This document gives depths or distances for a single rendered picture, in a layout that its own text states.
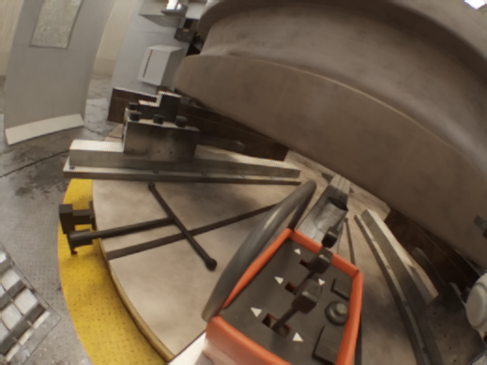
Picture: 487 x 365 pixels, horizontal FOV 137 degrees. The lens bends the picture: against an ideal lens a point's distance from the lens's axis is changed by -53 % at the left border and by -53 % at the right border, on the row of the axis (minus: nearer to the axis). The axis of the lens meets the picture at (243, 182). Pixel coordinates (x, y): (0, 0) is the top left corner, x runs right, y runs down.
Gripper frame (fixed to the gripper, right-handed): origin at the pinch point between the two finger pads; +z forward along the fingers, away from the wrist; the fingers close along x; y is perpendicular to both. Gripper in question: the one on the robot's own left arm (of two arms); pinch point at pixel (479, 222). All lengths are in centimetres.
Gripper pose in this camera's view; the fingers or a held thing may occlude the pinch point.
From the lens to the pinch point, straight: 74.2
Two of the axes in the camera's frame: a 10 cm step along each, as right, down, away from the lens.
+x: -8.6, -4.5, 2.3
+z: 3.7, -2.6, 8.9
